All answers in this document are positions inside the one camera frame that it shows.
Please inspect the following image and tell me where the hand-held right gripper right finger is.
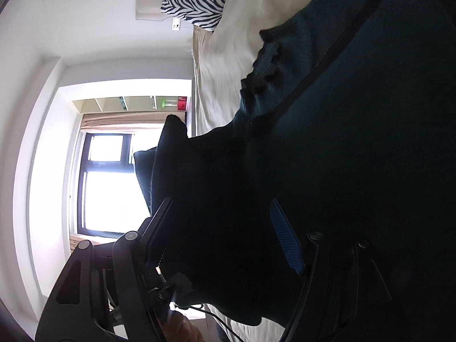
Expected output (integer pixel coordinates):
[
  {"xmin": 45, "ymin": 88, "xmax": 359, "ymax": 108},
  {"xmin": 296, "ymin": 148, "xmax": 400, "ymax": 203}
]
[{"xmin": 270, "ymin": 199, "xmax": 396, "ymax": 342}]

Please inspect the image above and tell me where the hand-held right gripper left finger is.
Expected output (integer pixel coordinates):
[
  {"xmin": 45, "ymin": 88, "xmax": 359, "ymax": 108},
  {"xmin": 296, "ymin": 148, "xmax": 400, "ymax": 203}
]
[{"xmin": 36, "ymin": 197, "xmax": 175, "ymax": 342}]

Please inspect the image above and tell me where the dark teal knit sweater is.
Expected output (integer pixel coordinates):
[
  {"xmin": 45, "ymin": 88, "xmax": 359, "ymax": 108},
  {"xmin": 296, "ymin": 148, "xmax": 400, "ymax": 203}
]
[{"xmin": 133, "ymin": 0, "xmax": 456, "ymax": 342}]

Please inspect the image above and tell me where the person's left hand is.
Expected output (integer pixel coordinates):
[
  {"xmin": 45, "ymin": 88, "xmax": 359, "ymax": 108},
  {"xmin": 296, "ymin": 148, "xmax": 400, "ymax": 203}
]
[{"xmin": 160, "ymin": 310, "xmax": 204, "ymax": 342}]

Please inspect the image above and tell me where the beige curtain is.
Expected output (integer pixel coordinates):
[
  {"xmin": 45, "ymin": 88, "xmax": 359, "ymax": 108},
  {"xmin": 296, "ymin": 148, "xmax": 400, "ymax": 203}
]
[{"xmin": 79, "ymin": 113, "xmax": 169, "ymax": 133}]

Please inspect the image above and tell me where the bed with beige sheet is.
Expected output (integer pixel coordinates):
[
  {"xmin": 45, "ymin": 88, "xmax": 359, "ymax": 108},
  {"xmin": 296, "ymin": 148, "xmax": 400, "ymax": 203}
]
[{"xmin": 192, "ymin": 0, "xmax": 339, "ymax": 342}]

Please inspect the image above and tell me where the beige padded headboard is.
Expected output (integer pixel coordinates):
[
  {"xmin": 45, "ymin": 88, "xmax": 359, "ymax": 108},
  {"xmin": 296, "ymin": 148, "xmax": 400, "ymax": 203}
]
[{"xmin": 135, "ymin": 0, "xmax": 179, "ymax": 23}]

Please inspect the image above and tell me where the black cable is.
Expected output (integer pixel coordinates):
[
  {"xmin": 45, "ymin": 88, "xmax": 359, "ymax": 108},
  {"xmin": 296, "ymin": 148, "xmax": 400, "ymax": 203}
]
[{"xmin": 183, "ymin": 304, "xmax": 248, "ymax": 342}]

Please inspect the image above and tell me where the white wall shelf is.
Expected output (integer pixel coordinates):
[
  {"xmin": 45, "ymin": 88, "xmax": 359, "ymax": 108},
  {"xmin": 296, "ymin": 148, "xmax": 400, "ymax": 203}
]
[{"xmin": 73, "ymin": 95, "xmax": 190, "ymax": 115}]

